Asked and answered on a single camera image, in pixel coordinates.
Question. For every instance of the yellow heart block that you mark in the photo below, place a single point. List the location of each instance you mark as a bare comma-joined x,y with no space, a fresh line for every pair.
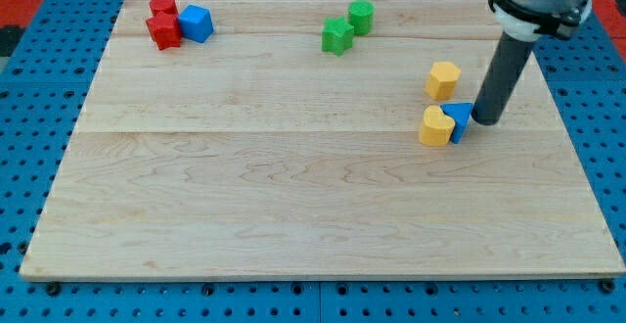
436,127

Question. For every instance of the green cylinder block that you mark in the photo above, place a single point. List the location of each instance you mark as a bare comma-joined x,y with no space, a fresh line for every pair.
361,16

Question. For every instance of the yellow hexagon block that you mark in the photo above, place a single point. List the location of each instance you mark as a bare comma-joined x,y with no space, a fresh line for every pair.
442,80

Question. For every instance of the red cylinder block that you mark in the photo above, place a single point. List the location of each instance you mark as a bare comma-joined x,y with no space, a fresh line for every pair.
163,7

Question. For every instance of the blue triangle block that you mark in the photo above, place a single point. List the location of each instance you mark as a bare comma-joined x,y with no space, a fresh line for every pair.
460,113

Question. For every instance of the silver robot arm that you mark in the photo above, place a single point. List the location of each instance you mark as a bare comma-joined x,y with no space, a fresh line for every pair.
524,22

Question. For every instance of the light wooden board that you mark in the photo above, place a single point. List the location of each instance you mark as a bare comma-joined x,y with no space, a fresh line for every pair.
256,156

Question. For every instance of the blue cube block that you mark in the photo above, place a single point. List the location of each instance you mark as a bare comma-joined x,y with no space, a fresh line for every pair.
196,23

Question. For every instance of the green star block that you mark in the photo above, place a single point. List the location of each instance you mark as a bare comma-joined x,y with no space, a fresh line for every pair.
337,35

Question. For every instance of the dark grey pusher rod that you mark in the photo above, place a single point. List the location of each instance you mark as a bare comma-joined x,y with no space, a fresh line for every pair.
506,66

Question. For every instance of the red star block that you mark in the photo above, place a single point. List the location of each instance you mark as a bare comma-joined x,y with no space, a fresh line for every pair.
164,30

